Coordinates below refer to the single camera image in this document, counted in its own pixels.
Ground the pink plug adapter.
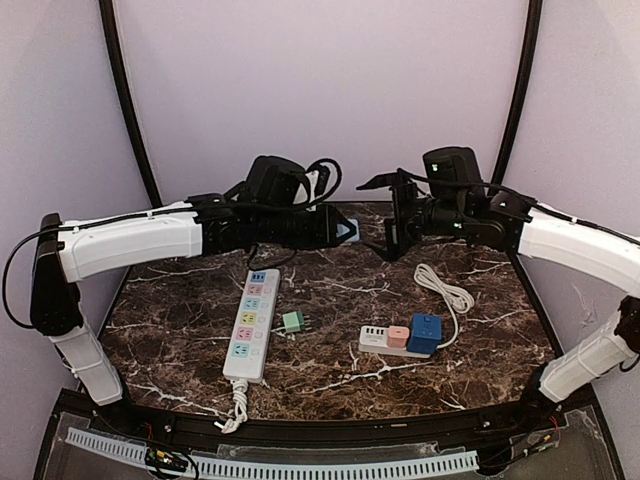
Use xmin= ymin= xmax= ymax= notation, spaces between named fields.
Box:
xmin=386 ymin=326 xmax=410 ymax=349

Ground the left black frame post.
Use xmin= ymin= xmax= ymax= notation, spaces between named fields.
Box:
xmin=98 ymin=0 xmax=162 ymax=207

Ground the white cable long strip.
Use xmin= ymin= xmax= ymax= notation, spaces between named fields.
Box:
xmin=214 ymin=379 xmax=249 ymax=434

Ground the long white colourful power strip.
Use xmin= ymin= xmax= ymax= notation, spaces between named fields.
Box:
xmin=223 ymin=269 xmax=281 ymax=383

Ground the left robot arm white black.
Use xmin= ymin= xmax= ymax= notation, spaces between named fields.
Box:
xmin=20 ymin=194 xmax=358 ymax=406

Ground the white coiled cable small strip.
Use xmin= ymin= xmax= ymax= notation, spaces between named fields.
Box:
xmin=413 ymin=263 xmax=475 ymax=350

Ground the green plug adapter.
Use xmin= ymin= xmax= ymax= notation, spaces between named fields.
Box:
xmin=282 ymin=311 xmax=306 ymax=334

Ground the blue cube socket adapter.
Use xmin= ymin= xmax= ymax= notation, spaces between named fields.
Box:
xmin=406 ymin=313 xmax=442 ymax=355

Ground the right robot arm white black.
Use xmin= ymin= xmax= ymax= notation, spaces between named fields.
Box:
xmin=362 ymin=169 xmax=639 ymax=404

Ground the light blue plug adapter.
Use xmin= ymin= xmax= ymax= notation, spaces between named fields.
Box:
xmin=337 ymin=219 xmax=361 ymax=243

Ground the black front table rail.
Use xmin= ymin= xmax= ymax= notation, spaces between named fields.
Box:
xmin=54 ymin=387 xmax=571 ymax=456

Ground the small white power strip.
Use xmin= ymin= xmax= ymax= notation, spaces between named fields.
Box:
xmin=358 ymin=325 xmax=431 ymax=359

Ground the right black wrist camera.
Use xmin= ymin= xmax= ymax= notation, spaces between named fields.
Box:
xmin=422 ymin=146 xmax=482 ymax=200

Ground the white slotted cable duct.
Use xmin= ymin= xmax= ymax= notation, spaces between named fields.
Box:
xmin=65 ymin=427 xmax=479 ymax=479

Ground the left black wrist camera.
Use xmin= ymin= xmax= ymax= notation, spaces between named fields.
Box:
xmin=246 ymin=156 xmax=306 ymax=206

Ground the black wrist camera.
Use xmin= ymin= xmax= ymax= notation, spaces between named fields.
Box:
xmin=246 ymin=156 xmax=306 ymax=206
xmin=422 ymin=146 xmax=482 ymax=200

